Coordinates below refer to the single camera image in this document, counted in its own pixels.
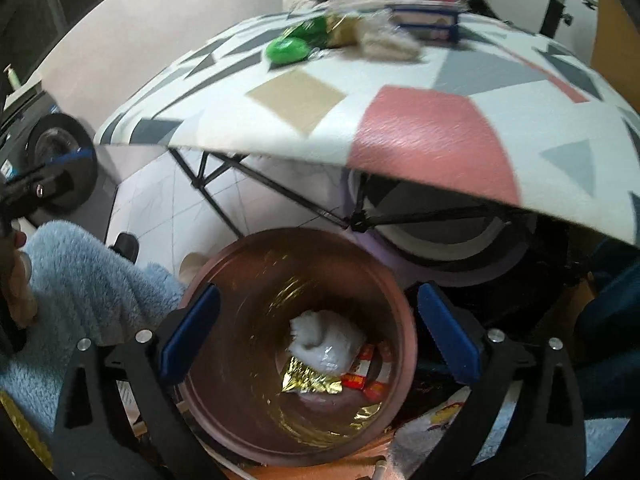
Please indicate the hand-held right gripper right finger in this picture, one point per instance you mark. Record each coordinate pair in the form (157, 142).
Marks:
(450, 332)

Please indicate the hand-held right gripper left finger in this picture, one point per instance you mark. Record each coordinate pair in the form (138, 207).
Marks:
(192, 332)

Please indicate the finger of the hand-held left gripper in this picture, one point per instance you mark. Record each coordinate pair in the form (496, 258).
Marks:
(35, 187)

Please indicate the brown round bin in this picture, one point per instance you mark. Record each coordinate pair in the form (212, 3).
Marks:
(240, 310)

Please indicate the white tissue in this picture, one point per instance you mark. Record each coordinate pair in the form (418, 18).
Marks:
(325, 337)

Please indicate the gold foil bag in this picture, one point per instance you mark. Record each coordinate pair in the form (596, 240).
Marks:
(312, 382)

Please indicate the clear wrapper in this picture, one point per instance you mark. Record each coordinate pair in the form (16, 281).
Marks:
(387, 42)

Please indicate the person's left hand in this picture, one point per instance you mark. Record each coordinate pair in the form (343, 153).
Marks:
(25, 285)

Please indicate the round lilac stool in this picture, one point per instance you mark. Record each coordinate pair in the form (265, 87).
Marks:
(440, 241)

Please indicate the white printed cloth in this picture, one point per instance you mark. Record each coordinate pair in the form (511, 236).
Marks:
(430, 425)

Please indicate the light blue fleece pants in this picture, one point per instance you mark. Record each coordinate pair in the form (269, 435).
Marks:
(90, 300)

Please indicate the pale green bottle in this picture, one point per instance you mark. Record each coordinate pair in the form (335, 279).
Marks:
(11, 76)

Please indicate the wooden door panel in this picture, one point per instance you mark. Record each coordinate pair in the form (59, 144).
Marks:
(617, 35)

